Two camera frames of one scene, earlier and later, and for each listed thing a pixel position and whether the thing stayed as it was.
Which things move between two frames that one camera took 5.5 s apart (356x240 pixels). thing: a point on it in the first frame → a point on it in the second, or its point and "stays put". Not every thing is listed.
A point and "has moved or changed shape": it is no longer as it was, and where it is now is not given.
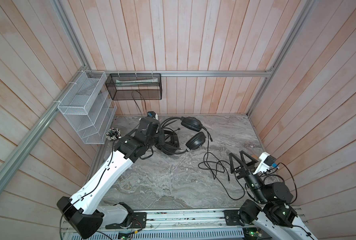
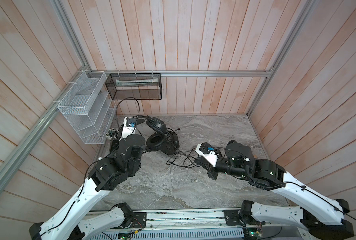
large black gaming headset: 171,143 stays put
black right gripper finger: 233,170 → 204,162
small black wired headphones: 221,169 has moved or changed shape
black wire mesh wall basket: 134,86 stays put
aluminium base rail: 174,224 stays put
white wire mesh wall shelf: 89,108 stays put
